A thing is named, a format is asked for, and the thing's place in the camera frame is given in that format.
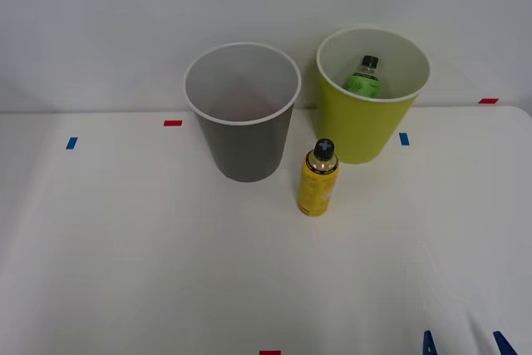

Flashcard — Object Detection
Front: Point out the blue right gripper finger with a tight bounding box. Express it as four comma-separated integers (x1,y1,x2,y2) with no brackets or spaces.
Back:
492,330,520,355
422,329,438,355

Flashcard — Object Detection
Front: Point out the yellow label plastic bottle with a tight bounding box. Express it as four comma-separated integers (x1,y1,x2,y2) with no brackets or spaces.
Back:
296,138,340,219

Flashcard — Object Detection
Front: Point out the yellow-green plastic waste bin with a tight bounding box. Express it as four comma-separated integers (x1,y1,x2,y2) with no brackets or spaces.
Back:
315,26,431,165

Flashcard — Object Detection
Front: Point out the grey plastic waste bin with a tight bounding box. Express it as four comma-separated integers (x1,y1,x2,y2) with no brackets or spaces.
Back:
183,42,303,184

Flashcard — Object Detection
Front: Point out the green label plastic bottle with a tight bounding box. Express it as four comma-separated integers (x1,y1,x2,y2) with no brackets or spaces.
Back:
345,54,383,100

